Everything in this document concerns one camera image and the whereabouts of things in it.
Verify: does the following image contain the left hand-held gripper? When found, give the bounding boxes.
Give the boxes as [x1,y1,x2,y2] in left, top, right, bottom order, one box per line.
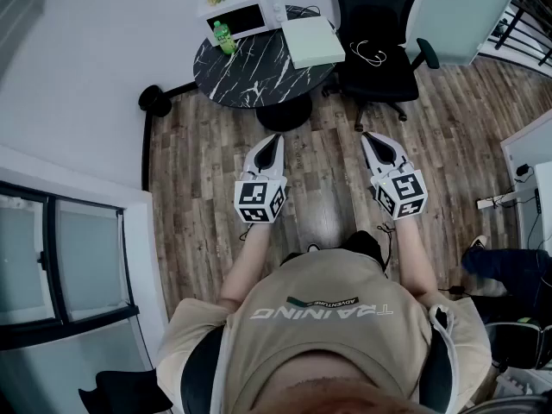
[234,134,289,224]

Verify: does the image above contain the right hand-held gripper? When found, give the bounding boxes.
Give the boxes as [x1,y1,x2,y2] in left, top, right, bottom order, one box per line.
[361,132,429,222]

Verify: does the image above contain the person's left forearm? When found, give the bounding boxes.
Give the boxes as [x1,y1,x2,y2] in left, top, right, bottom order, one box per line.
[217,221,277,308]

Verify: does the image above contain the person's right forearm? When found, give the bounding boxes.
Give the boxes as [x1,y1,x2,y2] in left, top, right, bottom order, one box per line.
[392,216,440,304]

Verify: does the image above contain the round black marble table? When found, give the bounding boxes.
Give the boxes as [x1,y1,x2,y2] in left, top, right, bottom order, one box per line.
[192,4,342,133]

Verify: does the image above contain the white office desk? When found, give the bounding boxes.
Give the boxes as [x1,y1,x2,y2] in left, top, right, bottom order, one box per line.
[499,110,552,249]

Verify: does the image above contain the black office chair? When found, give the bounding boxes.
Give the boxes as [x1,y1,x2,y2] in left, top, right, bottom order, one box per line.
[323,0,441,134]

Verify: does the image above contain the person's black shorts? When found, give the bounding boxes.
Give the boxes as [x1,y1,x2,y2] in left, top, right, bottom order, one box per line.
[279,229,389,275]

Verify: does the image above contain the white power strip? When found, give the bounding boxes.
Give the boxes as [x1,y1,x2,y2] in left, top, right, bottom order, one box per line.
[476,195,517,210]

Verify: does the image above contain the black round bin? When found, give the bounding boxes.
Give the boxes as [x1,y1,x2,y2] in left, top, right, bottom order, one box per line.
[137,84,173,118]

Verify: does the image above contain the green drink bottle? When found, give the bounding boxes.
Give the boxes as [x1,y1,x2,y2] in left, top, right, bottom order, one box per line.
[212,20,238,55]

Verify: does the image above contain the frosted glass door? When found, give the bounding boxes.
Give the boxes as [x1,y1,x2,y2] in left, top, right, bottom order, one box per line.
[407,0,525,66]

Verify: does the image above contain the beige printed t-shirt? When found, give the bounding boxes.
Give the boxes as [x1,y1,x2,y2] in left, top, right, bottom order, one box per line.
[155,248,492,414]

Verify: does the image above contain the black framed window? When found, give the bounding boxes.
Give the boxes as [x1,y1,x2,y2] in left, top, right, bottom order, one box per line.
[0,181,140,353]

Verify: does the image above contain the black backpack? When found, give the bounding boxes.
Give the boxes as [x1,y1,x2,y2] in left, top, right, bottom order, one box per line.
[485,317,547,373]

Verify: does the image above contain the white storage crate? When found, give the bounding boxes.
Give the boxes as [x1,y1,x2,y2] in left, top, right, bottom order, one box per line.
[491,367,552,409]

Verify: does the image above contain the black bag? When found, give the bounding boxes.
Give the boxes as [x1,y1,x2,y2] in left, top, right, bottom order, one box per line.
[78,367,173,414]

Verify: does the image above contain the white charging cable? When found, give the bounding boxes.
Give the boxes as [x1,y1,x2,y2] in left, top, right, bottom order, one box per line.
[349,40,388,66]

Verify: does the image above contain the black power cable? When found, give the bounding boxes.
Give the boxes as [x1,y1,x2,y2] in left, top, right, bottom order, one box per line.
[286,4,323,20]

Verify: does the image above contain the black harness strap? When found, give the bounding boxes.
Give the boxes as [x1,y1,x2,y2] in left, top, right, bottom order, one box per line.
[180,324,228,414]
[420,302,459,414]

